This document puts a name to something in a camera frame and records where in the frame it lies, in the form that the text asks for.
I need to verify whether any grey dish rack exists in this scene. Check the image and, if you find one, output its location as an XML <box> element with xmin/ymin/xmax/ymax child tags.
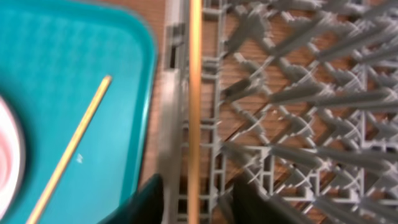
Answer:
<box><xmin>159</xmin><ymin>1</ymin><xmax>397</xmax><ymax>223</ymax></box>

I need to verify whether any wooden chopstick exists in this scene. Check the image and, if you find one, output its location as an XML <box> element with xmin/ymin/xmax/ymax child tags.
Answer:
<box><xmin>26</xmin><ymin>75</ymin><xmax>112</xmax><ymax>224</ymax></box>
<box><xmin>187</xmin><ymin>0</ymin><xmax>202</xmax><ymax>224</ymax></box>

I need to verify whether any teal serving tray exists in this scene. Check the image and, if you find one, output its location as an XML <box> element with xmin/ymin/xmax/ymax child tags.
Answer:
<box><xmin>1</xmin><ymin>0</ymin><xmax>157</xmax><ymax>223</ymax></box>

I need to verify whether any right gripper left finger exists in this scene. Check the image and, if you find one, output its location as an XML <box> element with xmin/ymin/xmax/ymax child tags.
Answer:
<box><xmin>99</xmin><ymin>174</ymin><xmax>164</xmax><ymax>224</ymax></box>

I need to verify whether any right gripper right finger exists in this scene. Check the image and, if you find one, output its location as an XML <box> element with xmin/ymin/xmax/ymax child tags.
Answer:
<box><xmin>233</xmin><ymin>175</ymin><xmax>311</xmax><ymax>224</ymax></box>

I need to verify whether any pink shallow bowl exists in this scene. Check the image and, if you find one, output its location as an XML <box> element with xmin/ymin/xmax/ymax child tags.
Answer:
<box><xmin>1</xmin><ymin>98</ymin><xmax>26</xmax><ymax>218</ymax></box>

